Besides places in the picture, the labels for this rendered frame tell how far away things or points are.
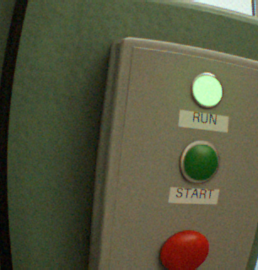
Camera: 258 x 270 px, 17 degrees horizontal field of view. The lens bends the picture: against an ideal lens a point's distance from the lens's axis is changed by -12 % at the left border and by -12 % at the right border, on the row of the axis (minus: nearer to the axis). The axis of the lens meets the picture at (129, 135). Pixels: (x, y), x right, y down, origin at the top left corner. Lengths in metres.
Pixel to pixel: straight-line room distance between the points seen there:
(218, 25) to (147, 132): 0.11
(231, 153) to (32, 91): 0.13
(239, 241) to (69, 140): 0.13
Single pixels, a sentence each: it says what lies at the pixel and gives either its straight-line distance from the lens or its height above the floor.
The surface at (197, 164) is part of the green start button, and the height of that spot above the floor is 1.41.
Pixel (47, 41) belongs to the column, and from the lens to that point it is 0.57.
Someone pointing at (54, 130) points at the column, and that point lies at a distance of 0.57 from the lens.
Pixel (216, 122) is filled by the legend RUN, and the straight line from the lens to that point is 0.52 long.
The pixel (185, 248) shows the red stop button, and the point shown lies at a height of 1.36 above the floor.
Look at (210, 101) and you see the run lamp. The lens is 0.51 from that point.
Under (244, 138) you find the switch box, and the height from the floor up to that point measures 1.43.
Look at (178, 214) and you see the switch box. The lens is 0.52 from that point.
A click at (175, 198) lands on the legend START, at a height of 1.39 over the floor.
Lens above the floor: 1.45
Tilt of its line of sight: 3 degrees down
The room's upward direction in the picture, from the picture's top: 6 degrees clockwise
